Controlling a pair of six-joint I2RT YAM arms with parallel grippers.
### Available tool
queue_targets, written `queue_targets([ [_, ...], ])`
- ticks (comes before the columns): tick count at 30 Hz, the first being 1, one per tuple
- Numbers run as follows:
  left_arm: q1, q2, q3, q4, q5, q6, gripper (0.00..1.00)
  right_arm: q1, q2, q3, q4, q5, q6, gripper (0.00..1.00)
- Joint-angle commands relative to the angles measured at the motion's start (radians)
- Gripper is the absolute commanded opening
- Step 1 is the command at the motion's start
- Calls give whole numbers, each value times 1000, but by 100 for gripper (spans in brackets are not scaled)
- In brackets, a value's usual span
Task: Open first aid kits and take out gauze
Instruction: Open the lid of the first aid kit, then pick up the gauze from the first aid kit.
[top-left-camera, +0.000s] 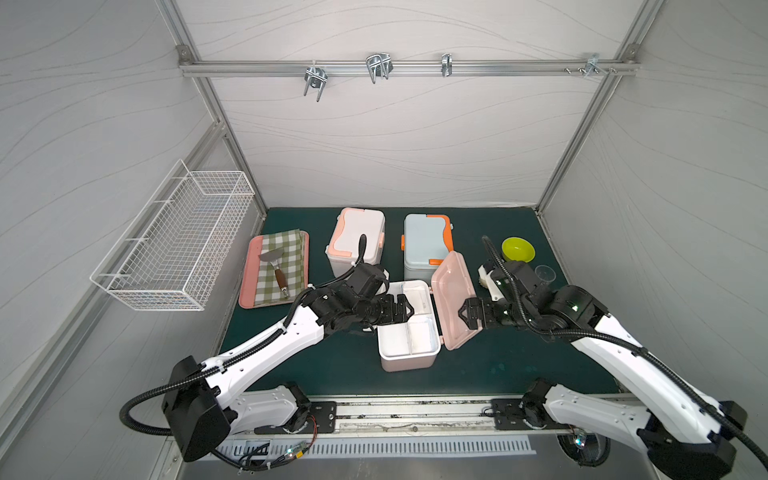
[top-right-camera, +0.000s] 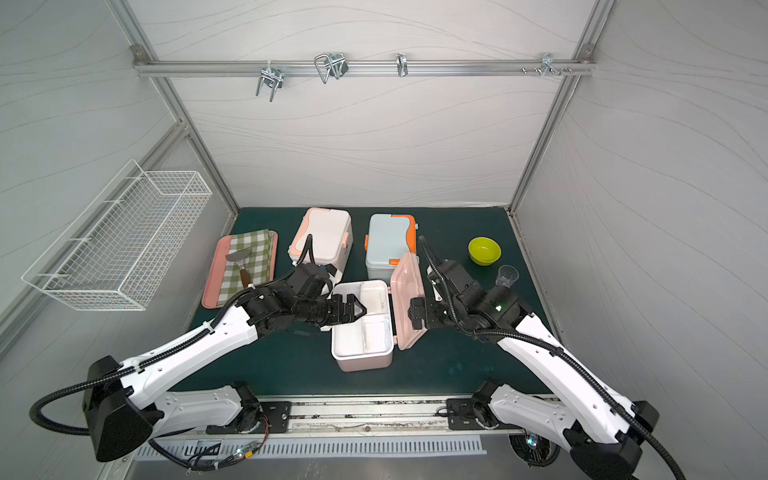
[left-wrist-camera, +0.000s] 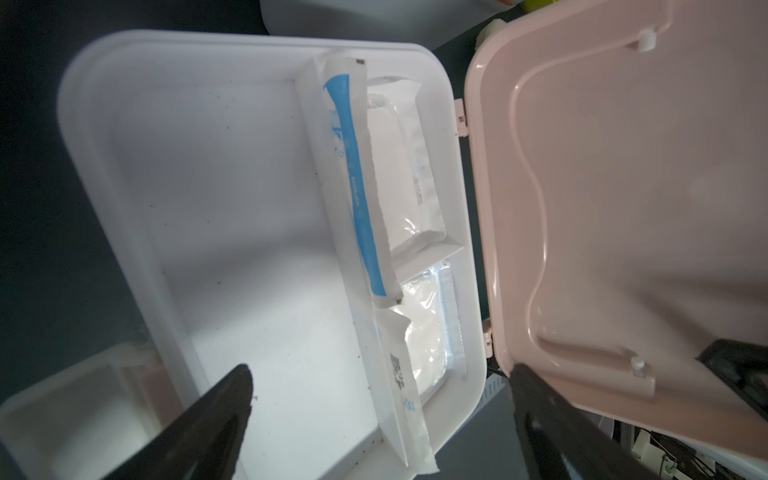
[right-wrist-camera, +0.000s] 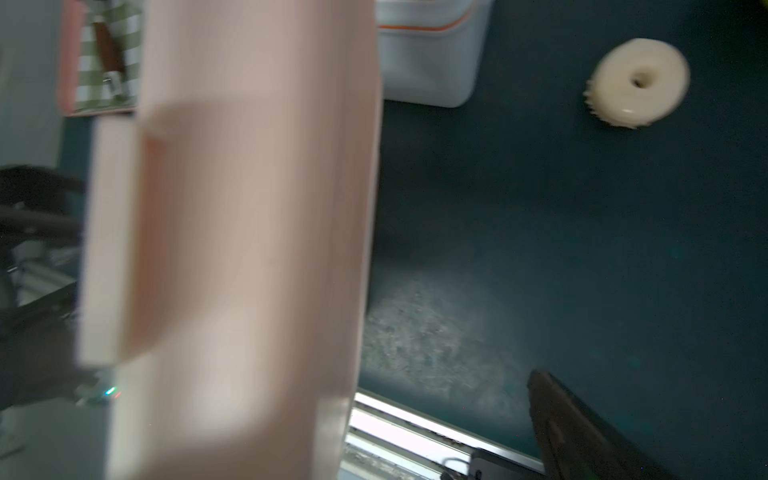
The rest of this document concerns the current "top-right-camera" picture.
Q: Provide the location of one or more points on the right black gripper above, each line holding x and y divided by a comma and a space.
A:
431, 312

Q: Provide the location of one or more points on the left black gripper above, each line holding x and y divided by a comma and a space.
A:
335, 309

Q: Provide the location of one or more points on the white kit tray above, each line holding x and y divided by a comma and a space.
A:
372, 335

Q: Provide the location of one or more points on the pink first aid kit box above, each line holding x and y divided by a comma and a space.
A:
405, 284

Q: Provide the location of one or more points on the blue orange first aid kit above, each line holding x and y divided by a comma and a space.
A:
389, 238

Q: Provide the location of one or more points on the white peach first aid kit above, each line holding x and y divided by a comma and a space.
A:
332, 235

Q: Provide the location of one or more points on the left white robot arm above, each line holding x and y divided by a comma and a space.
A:
123, 405

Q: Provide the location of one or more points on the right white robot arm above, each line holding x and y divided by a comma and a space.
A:
567, 378

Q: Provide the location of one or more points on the metal hook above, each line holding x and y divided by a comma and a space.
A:
331, 65
270, 80
401, 65
547, 67

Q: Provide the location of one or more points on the green bowl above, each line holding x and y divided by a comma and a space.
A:
484, 251

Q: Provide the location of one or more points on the green checkered cloth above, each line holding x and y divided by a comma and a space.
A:
249, 258

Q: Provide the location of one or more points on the clear plastic cup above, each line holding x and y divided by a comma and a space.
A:
507, 276

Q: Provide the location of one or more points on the pink tray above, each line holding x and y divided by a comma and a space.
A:
210, 276

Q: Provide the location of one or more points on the aluminium crossbar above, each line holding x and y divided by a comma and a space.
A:
357, 68

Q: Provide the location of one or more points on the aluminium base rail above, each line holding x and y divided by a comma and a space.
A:
360, 414

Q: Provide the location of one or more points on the spatula with wooden handle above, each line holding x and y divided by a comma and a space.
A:
239, 259

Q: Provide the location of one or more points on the white wire basket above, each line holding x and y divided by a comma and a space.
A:
114, 255

